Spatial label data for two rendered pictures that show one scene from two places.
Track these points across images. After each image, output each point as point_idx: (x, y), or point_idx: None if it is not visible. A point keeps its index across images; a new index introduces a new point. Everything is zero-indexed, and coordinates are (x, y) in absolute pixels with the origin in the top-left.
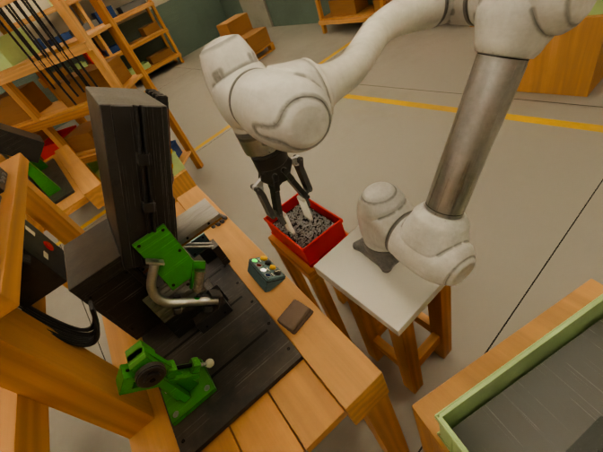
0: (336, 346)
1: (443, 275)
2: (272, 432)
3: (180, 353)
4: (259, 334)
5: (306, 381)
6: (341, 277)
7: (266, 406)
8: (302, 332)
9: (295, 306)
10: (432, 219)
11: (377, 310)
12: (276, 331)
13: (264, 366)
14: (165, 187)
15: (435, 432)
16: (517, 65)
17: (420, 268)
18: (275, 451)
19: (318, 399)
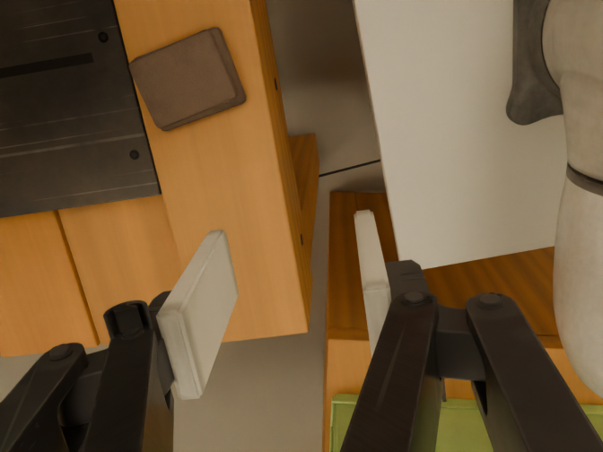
0: (250, 227)
1: (592, 389)
2: (43, 286)
3: None
4: (65, 54)
5: (150, 241)
6: (389, 38)
7: (41, 234)
8: (189, 135)
9: (200, 62)
10: None
11: (400, 202)
12: (118, 82)
13: (56, 158)
14: None
15: (332, 386)
16: None
17: (571, 332)
18: (40, 317)
19: (161, 288)
